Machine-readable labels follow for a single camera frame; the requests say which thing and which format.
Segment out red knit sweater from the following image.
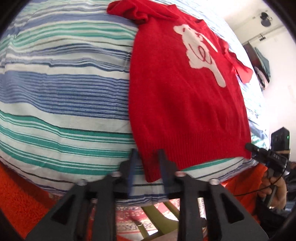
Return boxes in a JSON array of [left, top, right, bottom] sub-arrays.
[[107, 1, 253, 182]]

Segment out teal clothes on rack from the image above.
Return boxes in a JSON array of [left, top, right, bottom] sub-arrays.
[[254, 47, 271, 81]]

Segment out person's right hand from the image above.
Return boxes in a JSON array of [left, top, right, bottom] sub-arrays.
[[257, 170, 288, 210]]

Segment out patterned red rug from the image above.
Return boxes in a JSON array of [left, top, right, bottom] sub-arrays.
[[115, 199, 180, 240]]

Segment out orange red blanket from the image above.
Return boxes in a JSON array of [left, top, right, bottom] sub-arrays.
[[1, 163, 60, 238]]

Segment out striped blue green bedsheet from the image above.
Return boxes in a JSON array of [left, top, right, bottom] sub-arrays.
[[0, 0, 270, 208]]

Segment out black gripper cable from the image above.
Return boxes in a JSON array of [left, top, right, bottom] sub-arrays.
[[233, 159, 289, 197]]

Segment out olive green chair frame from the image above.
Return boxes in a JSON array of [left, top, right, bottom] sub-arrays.
[[130, 201, 180, 240]]

